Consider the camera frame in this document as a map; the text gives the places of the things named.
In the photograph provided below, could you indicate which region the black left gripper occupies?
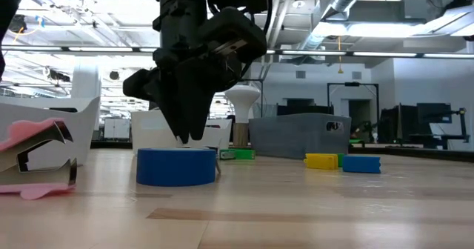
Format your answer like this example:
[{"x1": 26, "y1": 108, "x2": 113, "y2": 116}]
[{"x1": 121, "y1": 41, "x2": 242, "y2": 145}]

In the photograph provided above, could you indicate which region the dark blue tape roll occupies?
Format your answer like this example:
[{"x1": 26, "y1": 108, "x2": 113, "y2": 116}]
[{"x1": 136, "y1": 148, "x2": 217, "y2": 187}]

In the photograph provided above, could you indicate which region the light green stapler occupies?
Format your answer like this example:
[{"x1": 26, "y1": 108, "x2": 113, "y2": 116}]
[{"x1": 219, "y1": 148, "x2": 256, "y2": 161}]

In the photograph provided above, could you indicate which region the yellow stapler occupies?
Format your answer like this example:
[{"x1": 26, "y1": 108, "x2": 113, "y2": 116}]
[{"x1": 303, "y1": 153, "x2": 340, "y2": 170}]

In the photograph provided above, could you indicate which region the pink staple remover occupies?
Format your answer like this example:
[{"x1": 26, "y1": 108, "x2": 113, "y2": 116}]
[{"x1": 0, "y1": 118, "x2": 78, "y2": 201}]

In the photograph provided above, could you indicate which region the blue stapler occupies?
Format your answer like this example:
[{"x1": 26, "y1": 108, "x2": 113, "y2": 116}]
[{"x1": 342, "y1": 155, "x2": 382, "y2": 174}]

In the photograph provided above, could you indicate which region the small white plastic bin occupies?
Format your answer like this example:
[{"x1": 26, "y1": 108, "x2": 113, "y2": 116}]
[{"x1": 130, "y1": 110, "x2": 233, "y2": 156}]

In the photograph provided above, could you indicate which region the white mushroom lamp wooden base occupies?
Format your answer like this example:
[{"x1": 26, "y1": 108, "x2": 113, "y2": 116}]
[{"x1": 224, "y1": 84, "x2": 261, "y2": 149}]

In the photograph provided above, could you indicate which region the white cabinet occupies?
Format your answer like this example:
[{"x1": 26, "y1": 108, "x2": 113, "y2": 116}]
[{"x1": 103, "y1": 118, "x2": 131, "y2": 139}]

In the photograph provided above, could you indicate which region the large white plastic bin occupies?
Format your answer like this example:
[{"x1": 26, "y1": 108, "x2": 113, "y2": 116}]
[{"x1": 0, "y1": 96, "x2": 101, "y2": 168}]

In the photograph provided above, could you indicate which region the white building pillar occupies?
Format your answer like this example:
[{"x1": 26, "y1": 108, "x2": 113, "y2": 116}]
[{"x1": 71, "y1": 56, "x2": 103, "y2": 98}]

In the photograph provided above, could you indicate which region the grey plastic bin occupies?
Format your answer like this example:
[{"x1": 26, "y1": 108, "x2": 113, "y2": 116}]
[{"x1": 248, "y1": 113, "x2": 352, "y2": 160}]

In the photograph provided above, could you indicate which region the black low cabinet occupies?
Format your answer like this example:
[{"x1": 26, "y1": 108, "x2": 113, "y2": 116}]
[{"x1": 276, "y1": 98, "x2": 335, "y2": 116}]

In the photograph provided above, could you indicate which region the dark robot workstation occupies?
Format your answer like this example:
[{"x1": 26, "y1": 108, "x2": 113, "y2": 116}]
[{"x1": 379, "y1": 102, "x2": 470, "y2": 150}]

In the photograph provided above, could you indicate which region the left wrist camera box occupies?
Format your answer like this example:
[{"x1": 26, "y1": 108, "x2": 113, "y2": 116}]
[{"x1": 198, "y1": 6, "x2": 268, "y2": 64}]

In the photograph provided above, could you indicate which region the long ceiling light rail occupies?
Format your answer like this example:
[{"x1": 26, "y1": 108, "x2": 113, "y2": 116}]
[{"x1": 0, "y1": 45, "x2": 474, "y2": 60}]

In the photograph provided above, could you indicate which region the black ceiling cable reel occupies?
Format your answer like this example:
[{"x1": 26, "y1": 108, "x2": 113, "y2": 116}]
[{"x1": 7, "y1": 14, "x2": 28, "y2": 33}]

